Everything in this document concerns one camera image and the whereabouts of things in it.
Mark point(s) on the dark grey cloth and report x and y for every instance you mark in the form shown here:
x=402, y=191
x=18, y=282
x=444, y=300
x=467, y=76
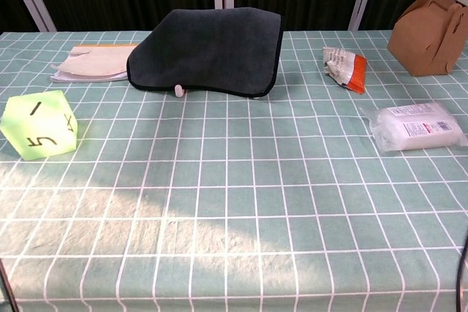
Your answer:
x=204, y=49

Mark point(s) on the green checkered tablecloth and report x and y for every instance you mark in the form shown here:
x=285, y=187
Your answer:
x=234, y=198

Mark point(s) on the orange white snack packet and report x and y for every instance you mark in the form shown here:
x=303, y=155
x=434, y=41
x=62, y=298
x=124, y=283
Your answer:
x=347, y=69

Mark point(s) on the white paper notebook stack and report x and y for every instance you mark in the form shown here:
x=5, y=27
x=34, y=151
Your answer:
x=91, y=63

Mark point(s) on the white plastic wrapped packet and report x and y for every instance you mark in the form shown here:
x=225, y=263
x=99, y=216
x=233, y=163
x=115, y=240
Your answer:
x=413, y=127

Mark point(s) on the green foam number cube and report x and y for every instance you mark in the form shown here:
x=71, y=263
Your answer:
x=36, y=125

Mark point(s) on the brown cardboard carry box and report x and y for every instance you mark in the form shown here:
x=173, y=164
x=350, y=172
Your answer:
x=428, y=41

